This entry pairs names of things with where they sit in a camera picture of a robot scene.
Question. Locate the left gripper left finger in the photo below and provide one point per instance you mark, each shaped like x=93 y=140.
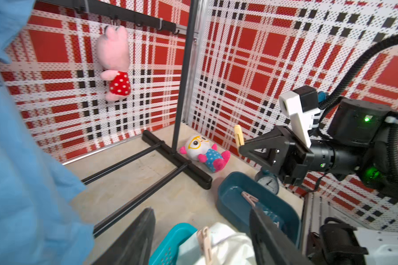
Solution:
x=133 y=247

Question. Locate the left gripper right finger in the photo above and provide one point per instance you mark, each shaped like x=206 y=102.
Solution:
x=271 y=245

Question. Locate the black wall hook rail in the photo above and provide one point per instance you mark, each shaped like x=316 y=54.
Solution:
x=119 y=13

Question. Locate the teal tray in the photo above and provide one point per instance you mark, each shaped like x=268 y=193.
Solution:
x=167 y=251

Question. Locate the white owl plush toy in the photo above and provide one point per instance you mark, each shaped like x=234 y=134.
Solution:
x=199 y=148

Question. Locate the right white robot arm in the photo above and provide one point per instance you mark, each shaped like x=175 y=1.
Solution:
x=331 y=134

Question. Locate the pink clothespin in bin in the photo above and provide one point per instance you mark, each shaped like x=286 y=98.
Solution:
x=252 y=200

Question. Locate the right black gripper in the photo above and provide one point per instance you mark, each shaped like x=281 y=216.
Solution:
x=281 y=147

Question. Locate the black clothes rack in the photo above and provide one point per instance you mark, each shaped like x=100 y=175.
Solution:
x=203 y=179

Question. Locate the dark teal clothespin bin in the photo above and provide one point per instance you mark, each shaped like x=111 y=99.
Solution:
x=236 y=209

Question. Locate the yellow clothespin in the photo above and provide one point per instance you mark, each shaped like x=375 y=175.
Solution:
x=238 y=135

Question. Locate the light blue cloth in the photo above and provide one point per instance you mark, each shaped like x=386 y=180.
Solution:
x=37 y=224

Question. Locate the pink clothespin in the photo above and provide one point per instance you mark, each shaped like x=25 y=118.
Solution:
x=252 y=200
x=204 y=240

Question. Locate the teal alarm clock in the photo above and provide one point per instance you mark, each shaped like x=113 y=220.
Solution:
x=268 y=180

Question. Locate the pink pig plush toy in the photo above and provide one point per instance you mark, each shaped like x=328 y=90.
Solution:
x=113 y=54

